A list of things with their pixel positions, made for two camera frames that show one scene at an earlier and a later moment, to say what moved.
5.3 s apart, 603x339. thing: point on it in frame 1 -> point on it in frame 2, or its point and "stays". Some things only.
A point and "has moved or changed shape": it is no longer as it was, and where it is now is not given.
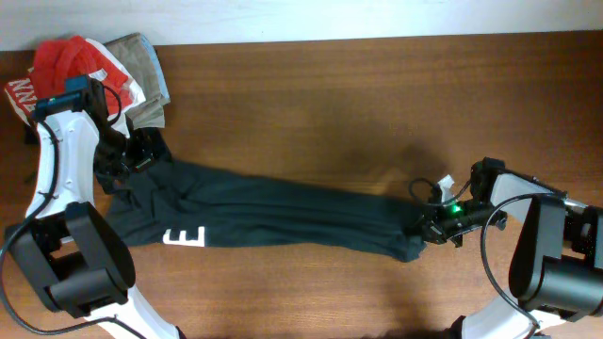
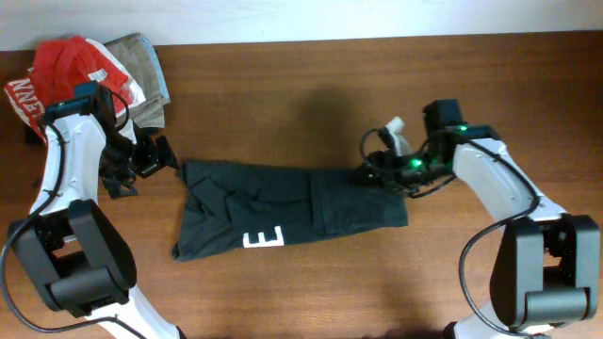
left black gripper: [149, 155] stays
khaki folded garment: [150, 113] stays
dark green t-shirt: [181, 203] has moved or changed shape
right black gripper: [432, 227] -> [391, 174]
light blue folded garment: [158, 68] stays
